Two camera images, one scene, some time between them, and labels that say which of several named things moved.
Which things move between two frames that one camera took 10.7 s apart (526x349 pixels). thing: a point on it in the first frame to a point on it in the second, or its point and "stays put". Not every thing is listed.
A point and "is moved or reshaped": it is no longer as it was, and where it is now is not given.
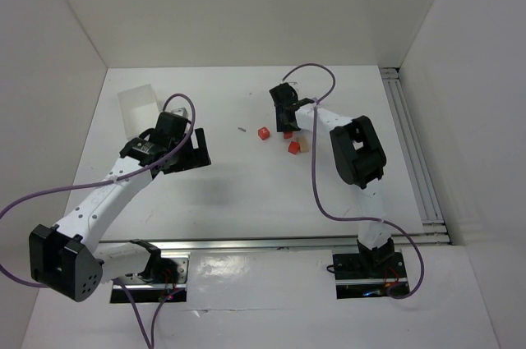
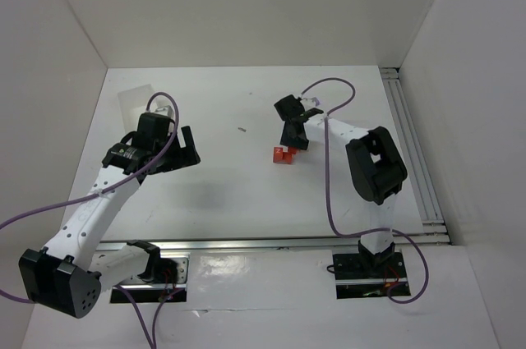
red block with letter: [264, 133] to [278, 154]
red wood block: [293, 147] is moved or reshaped
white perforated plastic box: [139, 110] stays put
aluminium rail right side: [426, 196] stays put
